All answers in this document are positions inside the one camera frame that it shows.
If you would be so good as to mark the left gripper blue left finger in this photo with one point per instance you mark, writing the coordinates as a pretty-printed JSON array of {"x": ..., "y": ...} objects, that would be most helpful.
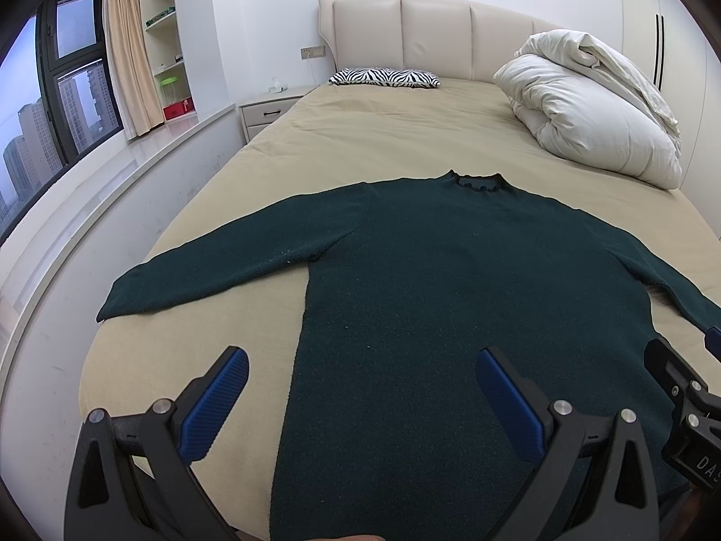
[{"x": 204, "y": 405}]

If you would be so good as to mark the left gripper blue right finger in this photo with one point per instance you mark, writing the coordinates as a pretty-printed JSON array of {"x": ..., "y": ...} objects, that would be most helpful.
[{"x": 517, "y": 402}]

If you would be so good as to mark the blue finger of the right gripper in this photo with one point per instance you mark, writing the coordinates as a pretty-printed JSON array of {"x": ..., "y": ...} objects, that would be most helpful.
[{"x": 712, "y": 341}]

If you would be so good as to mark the dark green knit sweater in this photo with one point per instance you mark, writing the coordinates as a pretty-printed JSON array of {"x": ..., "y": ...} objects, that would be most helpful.
[{"x": 386, "y": 430}]

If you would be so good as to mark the white folded duvet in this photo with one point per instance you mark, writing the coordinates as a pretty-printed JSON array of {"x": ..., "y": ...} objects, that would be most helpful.
[{"x": 585, "y": 102}]

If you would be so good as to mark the white bedside table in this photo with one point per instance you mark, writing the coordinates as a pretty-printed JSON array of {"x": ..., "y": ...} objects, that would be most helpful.
[{"x": 257, "y": 114}]

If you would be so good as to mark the red box on shelf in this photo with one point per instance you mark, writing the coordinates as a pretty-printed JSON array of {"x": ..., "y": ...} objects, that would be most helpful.
[{"x": 179, "y": 108}]

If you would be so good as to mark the beige curtain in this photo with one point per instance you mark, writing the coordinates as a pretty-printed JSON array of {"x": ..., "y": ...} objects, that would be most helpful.
[{"x": 130, "y": 70}]

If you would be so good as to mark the black framed window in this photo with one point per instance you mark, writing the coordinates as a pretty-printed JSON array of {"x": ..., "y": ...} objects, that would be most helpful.
[{"x": 57, "y": 102}]

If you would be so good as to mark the zebra print pillow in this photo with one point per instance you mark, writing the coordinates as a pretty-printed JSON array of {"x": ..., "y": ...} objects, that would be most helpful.
[{"x": 385, "y": 77}]

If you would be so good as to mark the cream padded headboard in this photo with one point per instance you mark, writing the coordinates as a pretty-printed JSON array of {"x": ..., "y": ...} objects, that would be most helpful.
[{"x": 451, "y": 38}]

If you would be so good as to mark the white wardrobe with black handles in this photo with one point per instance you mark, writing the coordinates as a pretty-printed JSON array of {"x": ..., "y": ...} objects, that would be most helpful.
[{"x": 665, "y": 42}]

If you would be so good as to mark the white wall shelf unit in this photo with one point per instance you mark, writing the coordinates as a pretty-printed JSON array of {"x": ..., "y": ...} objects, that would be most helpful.
[{"x": 163, "y": 46}]

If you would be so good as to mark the wall switch panel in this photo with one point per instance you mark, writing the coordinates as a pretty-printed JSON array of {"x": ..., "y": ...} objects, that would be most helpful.
[{"x": 313, "y": 52}]

